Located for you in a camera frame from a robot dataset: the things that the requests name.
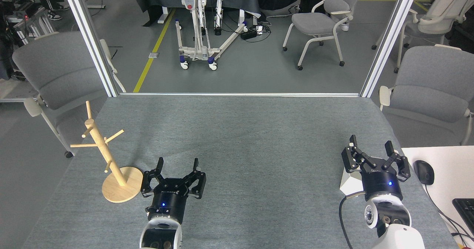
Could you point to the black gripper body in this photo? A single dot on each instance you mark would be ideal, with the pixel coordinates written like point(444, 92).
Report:
point(170, 201)
point(381, 182)

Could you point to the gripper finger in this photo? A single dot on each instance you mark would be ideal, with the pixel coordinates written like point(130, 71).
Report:
point(198, 182)
point(401, 163)
point(350, 158)
point(150, 182)

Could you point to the white hexagonal cup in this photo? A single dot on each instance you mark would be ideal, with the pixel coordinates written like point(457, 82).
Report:
point(350, 184)

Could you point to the wooden cup rack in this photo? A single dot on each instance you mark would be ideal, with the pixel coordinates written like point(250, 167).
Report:
point(122, 189)

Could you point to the metal equipment rack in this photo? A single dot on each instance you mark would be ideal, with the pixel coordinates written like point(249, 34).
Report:
point(29, 19)

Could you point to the black computer mouse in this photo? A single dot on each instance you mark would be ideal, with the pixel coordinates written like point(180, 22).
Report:
point(424, 172)

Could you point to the white desk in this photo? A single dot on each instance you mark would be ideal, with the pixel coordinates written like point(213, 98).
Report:
point(451, 167)

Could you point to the black keyboard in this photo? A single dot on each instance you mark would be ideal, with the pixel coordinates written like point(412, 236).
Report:
point(466, 212)

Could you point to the metal floor plate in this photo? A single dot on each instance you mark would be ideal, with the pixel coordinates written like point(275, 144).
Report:
point(153, 55)

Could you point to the black power strip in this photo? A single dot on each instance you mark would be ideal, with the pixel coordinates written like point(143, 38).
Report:
point(249, 34)

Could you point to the grey chair with white frame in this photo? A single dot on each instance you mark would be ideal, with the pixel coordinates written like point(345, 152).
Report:
point(440, 19)
point(433, 82)
point(63, 71)
point(314, 23)

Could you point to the silver post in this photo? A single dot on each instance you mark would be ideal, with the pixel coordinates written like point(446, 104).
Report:
point(389, 41)
point(89, 37)

